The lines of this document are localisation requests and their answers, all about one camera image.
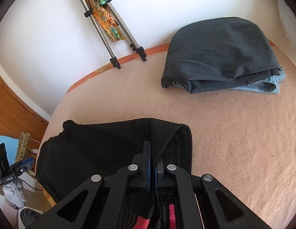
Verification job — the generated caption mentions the blue device on small stand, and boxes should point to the blue device on small stand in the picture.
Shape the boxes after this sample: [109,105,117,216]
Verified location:
[0,159,34,186]

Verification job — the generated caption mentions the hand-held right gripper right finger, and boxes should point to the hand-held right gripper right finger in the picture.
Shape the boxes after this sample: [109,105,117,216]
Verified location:
[155,159,272,229]

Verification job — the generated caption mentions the colourful patterned scarf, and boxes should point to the colourful patterned scarf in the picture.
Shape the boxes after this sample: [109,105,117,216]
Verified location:
[84,0,127,42]

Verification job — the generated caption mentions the black cable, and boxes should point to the black cable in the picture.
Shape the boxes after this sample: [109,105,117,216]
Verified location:
[19,172,43,192]

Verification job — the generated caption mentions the dark grey folded pants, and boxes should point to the dark grey folded pants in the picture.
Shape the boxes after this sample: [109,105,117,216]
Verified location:
[161,17,283,94]

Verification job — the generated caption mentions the black pants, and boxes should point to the black pants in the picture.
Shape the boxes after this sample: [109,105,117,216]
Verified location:
[35,118,194,229]

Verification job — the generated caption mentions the metal tripod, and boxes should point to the metal tripod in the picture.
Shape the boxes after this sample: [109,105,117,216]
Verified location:
[70,0,148,70]

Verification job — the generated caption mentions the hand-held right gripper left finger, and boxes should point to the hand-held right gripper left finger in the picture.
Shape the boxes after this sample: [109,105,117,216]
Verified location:
[25,141,153,229]

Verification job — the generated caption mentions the pink blanket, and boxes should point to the pink blanket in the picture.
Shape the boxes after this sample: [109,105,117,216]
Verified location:
[36,40,296,229]

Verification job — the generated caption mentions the leopard print item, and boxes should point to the leopard print item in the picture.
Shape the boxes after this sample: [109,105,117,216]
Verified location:
[15,132,31,163]

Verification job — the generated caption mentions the grey shoe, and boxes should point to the grey shoe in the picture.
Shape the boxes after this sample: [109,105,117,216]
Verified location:
[19,207,43,228]

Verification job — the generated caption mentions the light blue jeans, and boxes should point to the light blue jeans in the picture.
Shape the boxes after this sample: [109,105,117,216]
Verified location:
[172,67,286,94]

